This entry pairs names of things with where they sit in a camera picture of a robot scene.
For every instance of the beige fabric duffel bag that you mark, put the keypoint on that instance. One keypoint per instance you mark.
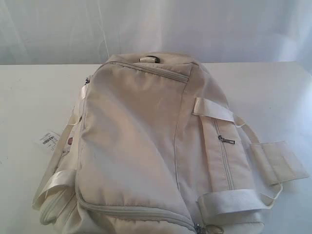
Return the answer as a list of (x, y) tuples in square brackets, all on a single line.
[(152, 147)]

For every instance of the white barcode hang tag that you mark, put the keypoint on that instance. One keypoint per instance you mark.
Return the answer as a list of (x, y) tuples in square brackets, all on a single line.
[(49, 141)]

